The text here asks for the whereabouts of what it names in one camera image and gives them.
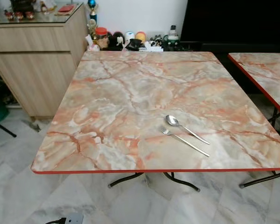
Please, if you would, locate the blue ball trophy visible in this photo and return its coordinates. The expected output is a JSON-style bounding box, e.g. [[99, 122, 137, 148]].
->
[[87, 0, 98, 24]]

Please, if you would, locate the silver metal fork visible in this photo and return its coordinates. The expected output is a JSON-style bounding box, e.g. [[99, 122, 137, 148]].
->
[[161, 128, 210, 158]]

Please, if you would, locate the red tray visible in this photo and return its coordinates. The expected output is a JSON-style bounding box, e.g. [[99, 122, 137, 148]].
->
[[57, 5, 75, 13]]

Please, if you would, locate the grey power adapter box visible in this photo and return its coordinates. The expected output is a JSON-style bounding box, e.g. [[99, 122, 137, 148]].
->
[[64, 213, 84, 224]]

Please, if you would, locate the light wood cabinet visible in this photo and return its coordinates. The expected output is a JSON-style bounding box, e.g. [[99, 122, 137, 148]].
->
[[0, 2, 89, 119]]

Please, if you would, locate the marble pattern folding table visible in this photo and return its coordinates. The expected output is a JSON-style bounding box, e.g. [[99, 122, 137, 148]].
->
[[228, 52, 280, 189], [31, 50, 280, 193]]

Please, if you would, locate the silver metal spoon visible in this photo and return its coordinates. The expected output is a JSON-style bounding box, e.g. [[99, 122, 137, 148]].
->
[[165, 115, 210, 145]]

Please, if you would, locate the red lid plastic jar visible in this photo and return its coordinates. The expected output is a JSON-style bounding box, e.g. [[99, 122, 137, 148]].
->
[[95, 27, 109, 49]]

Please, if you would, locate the black power cable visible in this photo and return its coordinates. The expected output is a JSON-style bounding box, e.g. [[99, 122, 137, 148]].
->
[[45, 217, 67, 224]]

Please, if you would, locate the black television screen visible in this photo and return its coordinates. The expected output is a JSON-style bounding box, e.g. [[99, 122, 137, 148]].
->
[[181, 0, 280, 43]]

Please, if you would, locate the clear bottle with dark cap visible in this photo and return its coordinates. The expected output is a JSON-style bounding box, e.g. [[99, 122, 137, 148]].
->
[[168, 25, 179, 42]]

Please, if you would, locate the orange round toy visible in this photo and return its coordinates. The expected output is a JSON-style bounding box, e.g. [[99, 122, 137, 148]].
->
[[135, 31, 147, 43]]

